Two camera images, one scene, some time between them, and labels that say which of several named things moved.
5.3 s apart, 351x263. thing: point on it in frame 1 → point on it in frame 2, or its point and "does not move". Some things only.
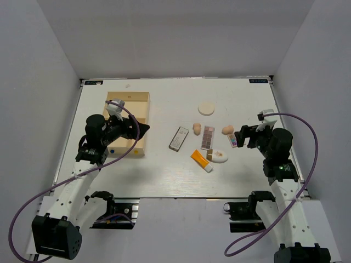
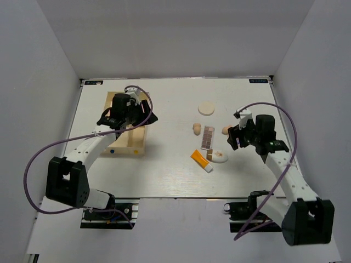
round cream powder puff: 206,108 does not move
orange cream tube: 198,156 does not move
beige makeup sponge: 197,128 does not move
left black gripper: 129,132 → 143,115
